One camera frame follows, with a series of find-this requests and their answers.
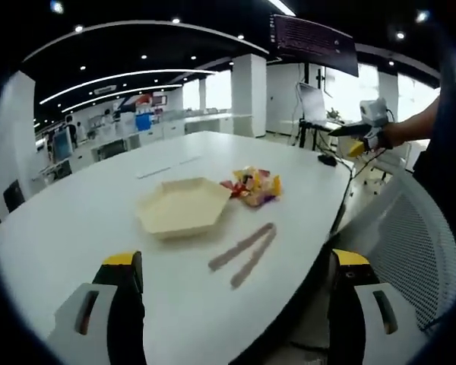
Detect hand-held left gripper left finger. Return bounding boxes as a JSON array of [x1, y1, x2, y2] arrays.
[[45, 249, 147, 365]]

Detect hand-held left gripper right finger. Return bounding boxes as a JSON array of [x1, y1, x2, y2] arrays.
[[326, 248, 403, 365]]

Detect pile of food snacks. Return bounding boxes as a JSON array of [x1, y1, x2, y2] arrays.
[[220, 164, 284, 208]]

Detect grey-brown food tongs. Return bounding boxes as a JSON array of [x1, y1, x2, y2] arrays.
[[207, 222, 278, 290]]

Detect cream hexagonal container tray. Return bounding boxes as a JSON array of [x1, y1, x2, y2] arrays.
[[135, 176, 233, 241]]

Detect black laptop stand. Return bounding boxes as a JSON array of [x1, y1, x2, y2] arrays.
[[296, 117, 337, 150]]

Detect open white laptop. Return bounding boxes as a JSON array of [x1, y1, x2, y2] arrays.
[[296, 81, 341, 124]]

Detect dark hanging monitor screen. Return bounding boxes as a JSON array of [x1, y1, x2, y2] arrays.
[[267, 13, 360, 78]]

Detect white mesh office chair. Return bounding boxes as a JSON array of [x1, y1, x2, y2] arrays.
[[333, 166, 456, 332]]

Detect white machine with screen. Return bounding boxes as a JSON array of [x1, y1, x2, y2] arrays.
[[52, 128, 76, 165]]

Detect blue box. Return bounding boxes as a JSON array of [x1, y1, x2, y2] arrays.
[[135, 113, 154, 132]]

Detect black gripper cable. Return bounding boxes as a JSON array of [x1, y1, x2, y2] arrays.
[[328, 146, 387, 239]]

